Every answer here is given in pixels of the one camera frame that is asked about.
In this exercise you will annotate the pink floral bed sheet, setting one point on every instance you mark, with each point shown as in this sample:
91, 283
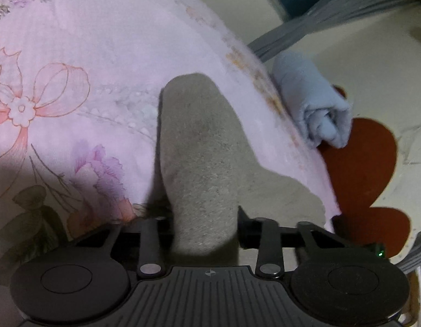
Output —
94, 41

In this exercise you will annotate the light blue rolled towel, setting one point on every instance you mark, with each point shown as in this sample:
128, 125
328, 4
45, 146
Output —
306, 92

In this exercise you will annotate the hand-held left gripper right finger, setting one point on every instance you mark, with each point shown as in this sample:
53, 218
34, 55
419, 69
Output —
243, 231

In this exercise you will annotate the grey towel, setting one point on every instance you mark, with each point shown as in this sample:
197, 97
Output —
200, 163

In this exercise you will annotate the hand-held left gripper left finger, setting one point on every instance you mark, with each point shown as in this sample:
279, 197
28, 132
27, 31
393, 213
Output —
151, 242

